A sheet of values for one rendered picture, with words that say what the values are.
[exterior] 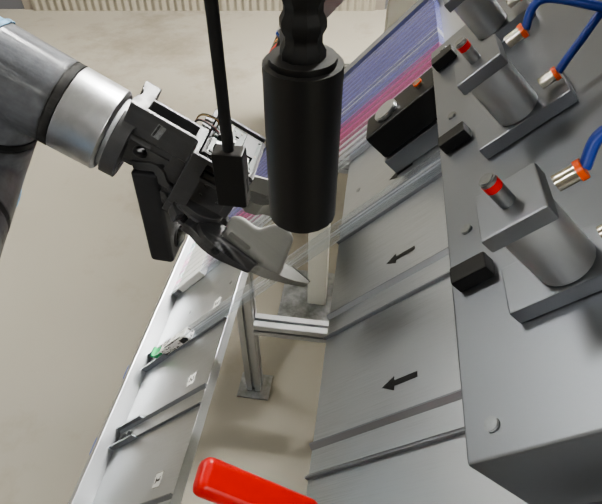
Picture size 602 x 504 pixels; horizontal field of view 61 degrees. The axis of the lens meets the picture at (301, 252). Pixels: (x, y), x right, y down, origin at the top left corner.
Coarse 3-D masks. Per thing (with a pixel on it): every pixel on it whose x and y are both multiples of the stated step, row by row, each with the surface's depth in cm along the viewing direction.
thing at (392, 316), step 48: (432, 192) 41; (384, 240) 42; (432, 240) 37; (336, 288) 44; (384, 288) 38; (432, 288) 34; (336, 336) 40; (384, 336) 35; (432, 336) 32; (336, 384) 36; (384, 384) 32; (432, 384) 29; (336, 432) 33; (384, 432) 30; (432, 432) 27; (336, 480) 31; (384, 480) 28; (432, 480) 26; (480, 480) 24
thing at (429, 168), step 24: (432, 168) 42; (384, 192) 45; (408, 192) 44; (360, 216) 46; (312, 240) 50; (336, 240) 49; (288, 264) 52; (264, 288) 55; (216, 312) 59; (192, 336) 63
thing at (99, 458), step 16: (192, 240) 87; (176, 272) 82; (160, 304) 77; (160, 320) 75; (144, 336) 72; (160, 336) 74; (144, 352) 71; (128, 368) 69; (128, 384) 67; (128, 400) 66; (112, 416) 64; (112, 432) 63; (96, 448) 61; (96, 464) 60; (80, 480) 58; (96, 480) 59; (80, 496) 57
